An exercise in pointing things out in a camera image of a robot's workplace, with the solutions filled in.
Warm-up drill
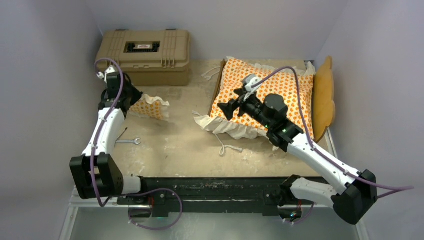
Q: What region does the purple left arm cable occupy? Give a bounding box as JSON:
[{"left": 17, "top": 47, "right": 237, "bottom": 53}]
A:
[{"left": 90, "top": 57, "right": 184, "bottom": 232}]

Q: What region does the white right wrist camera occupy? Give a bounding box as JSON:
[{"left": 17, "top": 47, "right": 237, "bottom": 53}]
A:
[{"left": 242, "top": 74, "right": 262, "bottom": 102}]

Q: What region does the orange patterned white blanket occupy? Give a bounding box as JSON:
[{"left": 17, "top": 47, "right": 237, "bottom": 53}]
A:
[{"left": 194, "top": 57, "right": 316, "bottom": 140}]

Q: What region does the wooden pet bed frame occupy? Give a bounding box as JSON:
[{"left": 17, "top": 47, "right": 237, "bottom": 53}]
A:
[{"left": 214, "top": 56, "right": 336, "bottom": 142}]

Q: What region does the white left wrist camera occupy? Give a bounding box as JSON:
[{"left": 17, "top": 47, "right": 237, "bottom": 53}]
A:
[{"left": 96, "top": 65, "right": 119, "bottom": 83}]

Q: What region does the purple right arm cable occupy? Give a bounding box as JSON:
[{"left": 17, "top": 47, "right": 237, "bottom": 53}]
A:
[{"left": 251, "top": 66, "right": 415, "bottom": 225}]

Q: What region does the yellow black screwdriver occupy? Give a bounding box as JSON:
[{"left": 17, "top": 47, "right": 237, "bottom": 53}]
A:
[{"left": 117, "top": 127, "right": 128, "bottom": 140}]

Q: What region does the small orange patterned pillow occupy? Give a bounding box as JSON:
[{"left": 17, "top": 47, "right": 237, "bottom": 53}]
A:
[{"left": 128, "top": 94, "right": 170, "bottom": 122}]

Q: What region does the silver open-end wrench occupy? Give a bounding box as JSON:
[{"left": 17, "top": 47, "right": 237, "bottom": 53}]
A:
[{"left": 115, "top": 138, "right": 141, "bottom": 145}]

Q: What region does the tan plastic tool case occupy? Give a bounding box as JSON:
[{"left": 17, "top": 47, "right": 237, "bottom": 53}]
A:
[{"left": 96, "top": 29, "right": 191, "bottom": 86}]

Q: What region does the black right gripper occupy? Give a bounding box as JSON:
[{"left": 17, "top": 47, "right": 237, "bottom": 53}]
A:
[{"left": 217, "top": 88, "right": 273, "bottom": 131}]

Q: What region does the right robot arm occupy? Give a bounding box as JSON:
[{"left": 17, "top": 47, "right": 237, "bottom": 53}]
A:
[{"left": 217, "top": 89, "right": 378, "bottom": 225}]

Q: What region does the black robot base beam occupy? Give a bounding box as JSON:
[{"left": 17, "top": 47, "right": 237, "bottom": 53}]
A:
[{"left": 115, "top": 176, "right": 324, "bottom": 218}]

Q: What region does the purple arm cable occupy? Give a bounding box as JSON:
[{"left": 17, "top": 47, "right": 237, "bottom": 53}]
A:
[
  {"left": 90, "top": 57, "right": 184, "bottom": 232},
  {"left": 251, "top": 66, "right": 415, "bottom": 225}
]

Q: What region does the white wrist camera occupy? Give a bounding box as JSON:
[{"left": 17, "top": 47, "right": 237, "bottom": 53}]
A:
[
  {"left": 96, "top": 65, "right": 119, "bottom": 83},
  {"left": 242, "top": 74, "right": 262, "bottom": 102}
]

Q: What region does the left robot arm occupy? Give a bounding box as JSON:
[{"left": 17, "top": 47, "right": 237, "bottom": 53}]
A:
[{"left": 69, "top": 72, "right": 149, "bottom": 205}]

